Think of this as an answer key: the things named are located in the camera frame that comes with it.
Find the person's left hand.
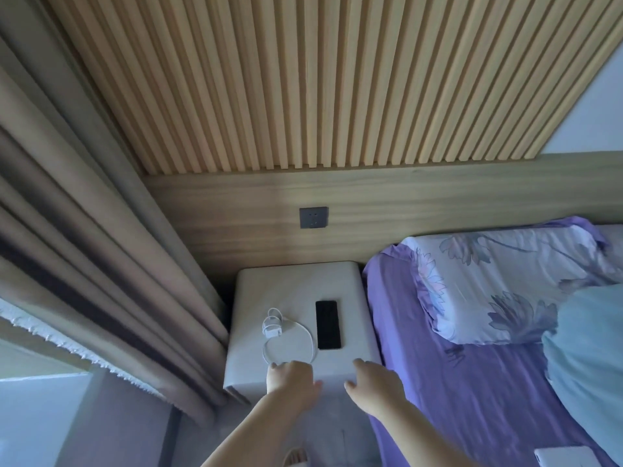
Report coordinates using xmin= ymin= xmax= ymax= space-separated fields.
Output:
xmin=266 ymin=361 xmax=324 ymax=405

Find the person's right hand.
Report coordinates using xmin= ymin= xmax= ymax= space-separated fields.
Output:
xmin=344 ymin=358 xmax=408 ymax=419

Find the person's right forearm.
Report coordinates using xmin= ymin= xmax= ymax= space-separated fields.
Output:
xmin=370 ymin=397 xmax=482 ymax=467

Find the person's left forearm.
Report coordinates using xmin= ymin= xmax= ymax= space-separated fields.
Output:
xmin=201 ymin=391 xmax=305 ymax=467

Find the white padded nightstand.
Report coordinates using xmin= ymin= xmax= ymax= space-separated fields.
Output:
xmin=223 ymin=261 xmax=383 ymax=405

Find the purple bed sheet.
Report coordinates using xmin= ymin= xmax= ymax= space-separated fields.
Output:
xmin=362 ymin=244 xmax=623 ymax=467

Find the white floral pillow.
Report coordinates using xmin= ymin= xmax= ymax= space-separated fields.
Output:
xmin=399 ymin=217 xmax=623 ymax=346

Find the wooden headboard panel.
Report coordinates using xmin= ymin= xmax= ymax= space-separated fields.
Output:
xmin=143 ymin=150 xmax=623 ymax=287

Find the white flat box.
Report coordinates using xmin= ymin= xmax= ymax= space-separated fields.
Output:
xmin=533 ymin=446 xmax=612 ymax=467

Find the light blue blanket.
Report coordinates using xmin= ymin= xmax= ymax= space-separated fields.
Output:
xmin=541 ymin=283 xmax=623 ymax=450

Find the white lace sheer curtain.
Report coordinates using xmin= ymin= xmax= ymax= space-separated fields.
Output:
xmin=0 ymin=298 xmax=167 ymax=400

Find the beige brown striped curtain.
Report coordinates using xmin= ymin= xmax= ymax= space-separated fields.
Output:
xmin=0 ymin=34 xmax=230 ymax=426

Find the pale lavender pillow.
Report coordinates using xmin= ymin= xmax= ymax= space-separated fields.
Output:
xmin=595 ymin=223 xmax=623 ymax=269

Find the white charging cable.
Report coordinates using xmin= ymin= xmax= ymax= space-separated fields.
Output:
xmin=262 ymin=308 xmax=318 ymax=368

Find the grey wall socket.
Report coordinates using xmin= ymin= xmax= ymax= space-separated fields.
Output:
xmin=299 ymin=206 xmax=330 ymax=229

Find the wooden slat wall panel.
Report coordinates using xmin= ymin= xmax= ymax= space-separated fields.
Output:
xmin=41 ymin=0 xmax=623 ymax=176

